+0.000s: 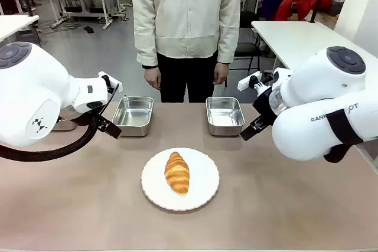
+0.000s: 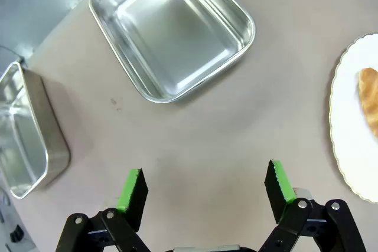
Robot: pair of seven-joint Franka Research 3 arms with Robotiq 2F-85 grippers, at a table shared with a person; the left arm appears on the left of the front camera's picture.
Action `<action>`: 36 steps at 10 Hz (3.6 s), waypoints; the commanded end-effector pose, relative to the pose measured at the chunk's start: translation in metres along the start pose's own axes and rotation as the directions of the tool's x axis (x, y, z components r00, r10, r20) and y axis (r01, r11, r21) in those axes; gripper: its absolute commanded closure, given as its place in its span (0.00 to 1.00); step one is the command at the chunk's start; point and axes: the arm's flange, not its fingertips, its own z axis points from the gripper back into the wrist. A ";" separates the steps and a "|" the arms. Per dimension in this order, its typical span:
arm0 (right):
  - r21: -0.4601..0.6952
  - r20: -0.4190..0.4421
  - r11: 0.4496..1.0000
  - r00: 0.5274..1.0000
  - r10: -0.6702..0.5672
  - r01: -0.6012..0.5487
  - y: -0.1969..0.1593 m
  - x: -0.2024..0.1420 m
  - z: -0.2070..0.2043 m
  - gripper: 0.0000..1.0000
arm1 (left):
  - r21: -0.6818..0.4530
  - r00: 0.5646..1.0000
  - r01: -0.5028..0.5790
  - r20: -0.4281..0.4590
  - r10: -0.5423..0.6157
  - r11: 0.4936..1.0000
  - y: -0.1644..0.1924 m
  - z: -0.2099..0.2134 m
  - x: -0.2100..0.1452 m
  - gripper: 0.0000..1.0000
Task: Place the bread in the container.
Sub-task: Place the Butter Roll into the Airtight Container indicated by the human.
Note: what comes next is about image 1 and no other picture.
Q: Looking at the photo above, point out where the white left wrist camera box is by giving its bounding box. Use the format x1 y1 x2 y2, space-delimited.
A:
98 71 123 94

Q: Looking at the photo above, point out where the person in cream shirt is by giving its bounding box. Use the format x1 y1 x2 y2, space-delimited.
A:
131 0 245 104

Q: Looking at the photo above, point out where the person's left forearm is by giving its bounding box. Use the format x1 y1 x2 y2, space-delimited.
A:
216 12 240 65

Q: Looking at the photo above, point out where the small white table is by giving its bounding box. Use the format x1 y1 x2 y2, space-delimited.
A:
0 14 40 44

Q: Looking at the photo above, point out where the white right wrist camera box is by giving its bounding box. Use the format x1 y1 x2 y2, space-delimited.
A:
237 71 262 91

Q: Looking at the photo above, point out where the person's right forearm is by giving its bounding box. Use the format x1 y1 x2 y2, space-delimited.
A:
134 12 159 69

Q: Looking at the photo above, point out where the person's right hand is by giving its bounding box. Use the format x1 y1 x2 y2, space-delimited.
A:
144 66 162 91

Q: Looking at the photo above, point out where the black folding chair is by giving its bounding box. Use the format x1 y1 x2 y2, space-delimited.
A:
226 11 263 88

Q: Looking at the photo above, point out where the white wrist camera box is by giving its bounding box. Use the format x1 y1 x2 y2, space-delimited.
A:
237 71 262 91
98 71 123 94

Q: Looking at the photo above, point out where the golden croissant bread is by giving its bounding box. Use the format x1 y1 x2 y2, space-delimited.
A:
164 151 190 197

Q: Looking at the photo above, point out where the person's left hand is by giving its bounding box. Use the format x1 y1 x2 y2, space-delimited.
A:
213 62 230 86

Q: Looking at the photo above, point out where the large white side table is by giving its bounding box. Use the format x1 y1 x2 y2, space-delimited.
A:
250 21 355 71

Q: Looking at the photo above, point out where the white scalloped plate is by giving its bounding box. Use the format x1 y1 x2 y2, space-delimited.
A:
141 146 221 212

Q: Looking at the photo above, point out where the black left arm cable sleeve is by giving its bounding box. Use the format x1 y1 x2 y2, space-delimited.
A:
0 83 120 163

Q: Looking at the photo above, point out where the steel rectangular container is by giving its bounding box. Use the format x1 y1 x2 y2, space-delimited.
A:
205 96 246 137
52 115 78 132
112 96 155 138

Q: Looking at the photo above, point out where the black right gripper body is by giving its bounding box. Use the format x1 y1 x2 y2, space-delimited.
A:
252 88 278 128

